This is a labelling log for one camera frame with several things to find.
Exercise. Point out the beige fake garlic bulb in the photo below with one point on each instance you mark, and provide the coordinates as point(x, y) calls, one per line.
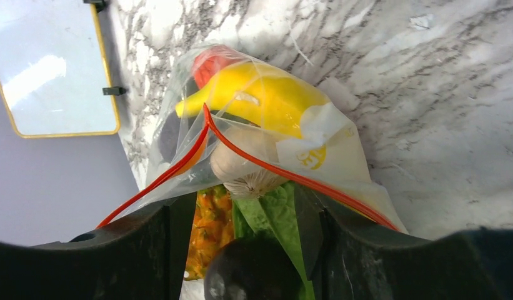
point(240, 176)

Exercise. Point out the dark fake eggplant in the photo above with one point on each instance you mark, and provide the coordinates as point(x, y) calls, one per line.
point(252, 268)

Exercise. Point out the white board wooden frame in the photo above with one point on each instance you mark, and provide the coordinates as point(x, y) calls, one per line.
point(54, 75)

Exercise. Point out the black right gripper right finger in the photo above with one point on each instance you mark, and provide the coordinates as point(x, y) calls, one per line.
point(347, 256)

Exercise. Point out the green fake leafy vegetable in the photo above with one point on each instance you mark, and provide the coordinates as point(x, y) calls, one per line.
point(274, 215)

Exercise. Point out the yellow fake banana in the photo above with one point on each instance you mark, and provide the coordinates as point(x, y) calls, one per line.
point(258, 92)

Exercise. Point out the clear zip top bag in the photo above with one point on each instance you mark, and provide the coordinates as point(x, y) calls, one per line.
point(328, 158)

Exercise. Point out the orange fake pineapple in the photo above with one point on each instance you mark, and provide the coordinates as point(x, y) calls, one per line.
point(212, 228)

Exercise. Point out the red fake pepper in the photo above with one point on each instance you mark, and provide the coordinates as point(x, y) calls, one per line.
point(211, 61)

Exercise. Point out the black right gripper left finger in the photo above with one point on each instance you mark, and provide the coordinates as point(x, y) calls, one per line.
point(139, 256)

